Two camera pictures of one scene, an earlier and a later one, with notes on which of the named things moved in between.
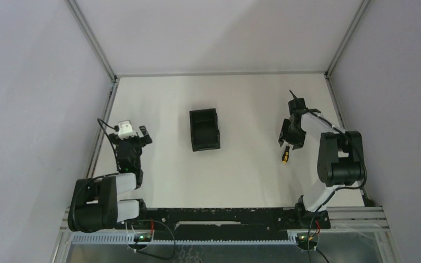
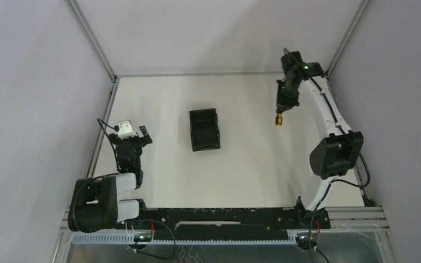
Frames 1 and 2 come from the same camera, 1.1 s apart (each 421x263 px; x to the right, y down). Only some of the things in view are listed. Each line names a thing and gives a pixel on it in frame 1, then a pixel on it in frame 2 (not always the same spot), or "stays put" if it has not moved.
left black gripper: x=135 y=141 stays put
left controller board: x=142 y=237 stays put
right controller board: x=308 y=238 stays put
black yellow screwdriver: x=285 y=155 → x=279 y=119
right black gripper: x=285 y=135 → x=283 y=103
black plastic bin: x=204 y=130 stays put
